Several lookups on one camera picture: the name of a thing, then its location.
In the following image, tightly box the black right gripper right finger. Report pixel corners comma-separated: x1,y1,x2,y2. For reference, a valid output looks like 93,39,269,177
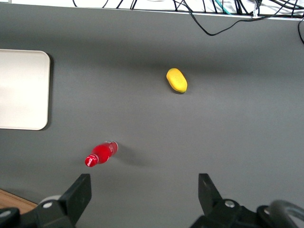
198,173,246,216

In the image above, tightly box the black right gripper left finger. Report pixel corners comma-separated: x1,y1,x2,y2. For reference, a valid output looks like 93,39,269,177
38,173,93,228

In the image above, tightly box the beige rectangular tray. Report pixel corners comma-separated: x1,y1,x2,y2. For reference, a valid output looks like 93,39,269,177
0,48,51,131

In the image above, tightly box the small red soda bottle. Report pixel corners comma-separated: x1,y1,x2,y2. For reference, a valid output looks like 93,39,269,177
84,140,119,168

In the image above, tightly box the wooden drawer cabinet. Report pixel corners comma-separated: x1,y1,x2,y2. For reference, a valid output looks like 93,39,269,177
0,189,38,215

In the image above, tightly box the yellow lemon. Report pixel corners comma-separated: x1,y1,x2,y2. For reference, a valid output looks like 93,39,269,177
165,67,188,94

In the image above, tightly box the grey curved wrist cable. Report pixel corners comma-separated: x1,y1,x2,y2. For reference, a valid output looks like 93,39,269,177
256,200,304,228

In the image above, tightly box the looped black cable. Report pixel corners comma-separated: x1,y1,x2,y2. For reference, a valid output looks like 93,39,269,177
182,0,304,37

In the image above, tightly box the teal cable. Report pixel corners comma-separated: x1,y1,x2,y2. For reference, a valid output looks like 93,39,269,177
212,0,235,16

